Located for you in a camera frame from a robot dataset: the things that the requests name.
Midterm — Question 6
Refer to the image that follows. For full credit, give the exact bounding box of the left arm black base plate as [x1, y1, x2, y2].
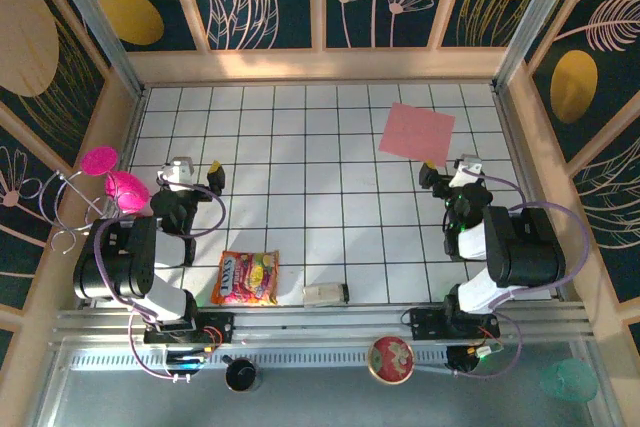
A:
[143, 311, 236, 346]

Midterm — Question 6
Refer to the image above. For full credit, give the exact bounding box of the pink cloth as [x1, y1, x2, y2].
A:
[377, 101, 457, 168]

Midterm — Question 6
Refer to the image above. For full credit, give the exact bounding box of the red round plate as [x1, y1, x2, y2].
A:
[367, 335, 415, 385]

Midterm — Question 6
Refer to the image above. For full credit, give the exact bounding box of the aluminium frame post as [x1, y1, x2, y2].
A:
[42, 0, 147, 98]
[492, 0, 587, 91]

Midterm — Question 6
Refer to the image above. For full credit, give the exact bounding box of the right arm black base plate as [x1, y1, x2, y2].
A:
[409, 307, 501, 341]

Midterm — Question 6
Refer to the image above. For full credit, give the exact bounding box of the aluminium mounting rail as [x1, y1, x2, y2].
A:
[49, 302, 596, 348]

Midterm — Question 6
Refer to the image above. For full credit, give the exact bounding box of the small white black box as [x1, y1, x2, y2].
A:
[302, 282, 350, 308]

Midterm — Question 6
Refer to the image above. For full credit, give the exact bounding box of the silver wire stand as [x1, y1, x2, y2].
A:
[38, 169, 126, 253]

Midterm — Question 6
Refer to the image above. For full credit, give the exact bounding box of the flat pink round pad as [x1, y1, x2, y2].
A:
[81, 145, 120, 177]

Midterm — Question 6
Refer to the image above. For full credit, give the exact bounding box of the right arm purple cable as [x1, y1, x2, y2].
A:
[455, 169, 589, 379]

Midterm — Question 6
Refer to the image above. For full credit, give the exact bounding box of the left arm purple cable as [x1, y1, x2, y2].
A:
[94, 181, 227, 384]

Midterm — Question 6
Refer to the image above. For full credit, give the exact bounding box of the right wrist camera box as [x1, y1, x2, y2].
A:
[452, 154, 484, 186]

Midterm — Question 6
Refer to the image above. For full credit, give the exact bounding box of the domed pink round pad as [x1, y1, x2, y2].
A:
[103, 170, 152, 215]

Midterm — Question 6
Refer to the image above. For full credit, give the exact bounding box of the orange candy bag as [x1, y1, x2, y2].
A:
[210, 249, 280, 306]

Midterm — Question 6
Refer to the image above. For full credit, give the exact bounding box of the green translucent cup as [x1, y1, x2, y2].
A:
[539, 358, 600, 403]

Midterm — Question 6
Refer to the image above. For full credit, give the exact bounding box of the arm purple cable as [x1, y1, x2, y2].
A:
[455, 169, 589, 379]
[94, 181, 227, 384]

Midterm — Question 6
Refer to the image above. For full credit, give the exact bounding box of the perforated metal strip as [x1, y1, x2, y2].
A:
[69, 350, 451, 372]

